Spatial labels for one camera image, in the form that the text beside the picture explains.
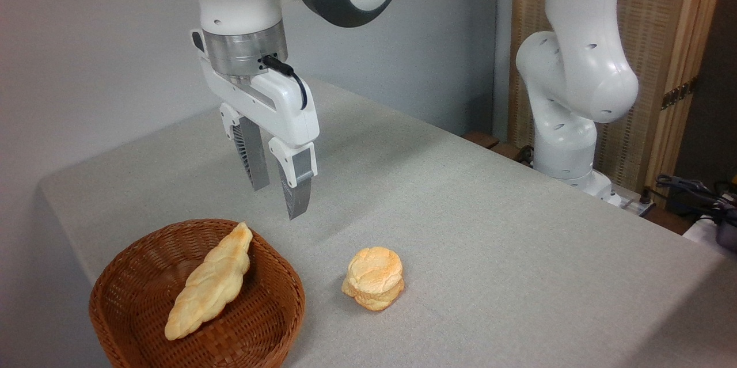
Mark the brass screen hinge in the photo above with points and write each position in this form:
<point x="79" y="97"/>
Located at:
<point x="678" y="93"/>

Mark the wood rattan folding screen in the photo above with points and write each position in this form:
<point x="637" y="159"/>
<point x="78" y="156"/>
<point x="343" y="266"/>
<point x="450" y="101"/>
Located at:
<point x="656" y="22"/>

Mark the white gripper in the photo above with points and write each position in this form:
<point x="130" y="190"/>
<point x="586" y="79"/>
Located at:
<point x="276" y="103"/>

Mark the brown wicker basket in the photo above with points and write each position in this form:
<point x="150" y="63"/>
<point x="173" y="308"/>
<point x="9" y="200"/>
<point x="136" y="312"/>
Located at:
<point x="138" y="276"/>

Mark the grey tablecloth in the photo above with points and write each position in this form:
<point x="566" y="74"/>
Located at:
<point x="489" y="241"/>

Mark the dark grey device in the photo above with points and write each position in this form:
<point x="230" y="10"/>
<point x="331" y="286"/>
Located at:
<point x="728" y="230"/>

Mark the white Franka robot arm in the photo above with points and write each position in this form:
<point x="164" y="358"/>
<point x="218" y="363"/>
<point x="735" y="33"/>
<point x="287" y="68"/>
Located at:
<point x="576" y="68"/>

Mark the round orange bread bun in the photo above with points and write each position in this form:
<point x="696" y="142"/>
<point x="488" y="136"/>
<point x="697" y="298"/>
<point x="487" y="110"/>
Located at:
<point x="374" y="279"/>

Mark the long braided bread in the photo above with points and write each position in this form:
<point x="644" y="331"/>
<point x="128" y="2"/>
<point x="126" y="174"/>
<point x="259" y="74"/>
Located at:
<point x="210" y="284"/>

